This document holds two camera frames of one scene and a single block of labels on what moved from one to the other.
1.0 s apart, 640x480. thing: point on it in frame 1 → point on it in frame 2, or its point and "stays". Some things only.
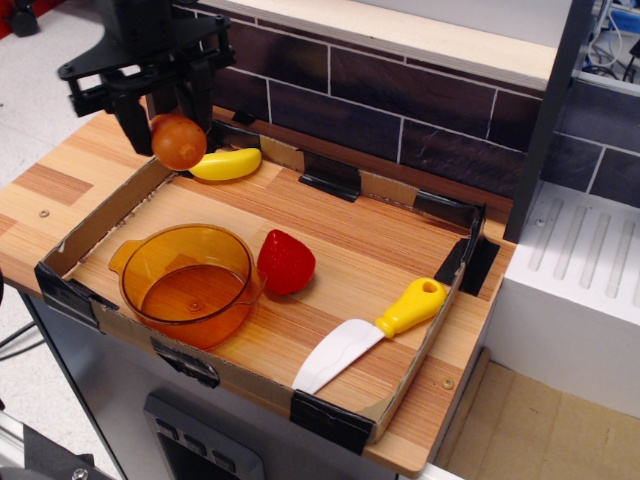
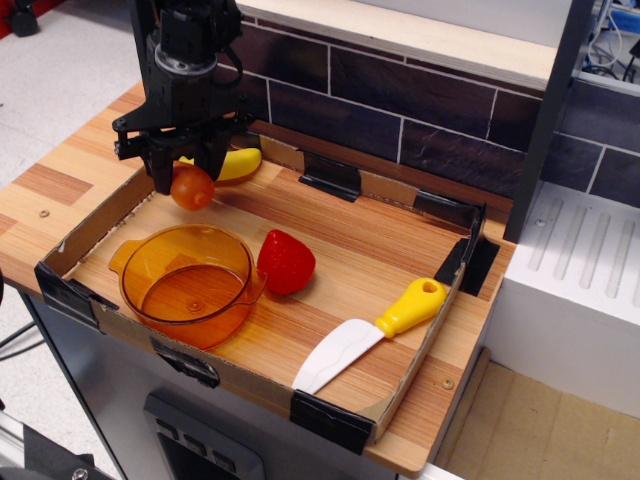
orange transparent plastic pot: [191, 285] stays
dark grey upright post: [566, 63] stays
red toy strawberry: [287, 265] stays
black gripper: [151, 46] → [185, 102]
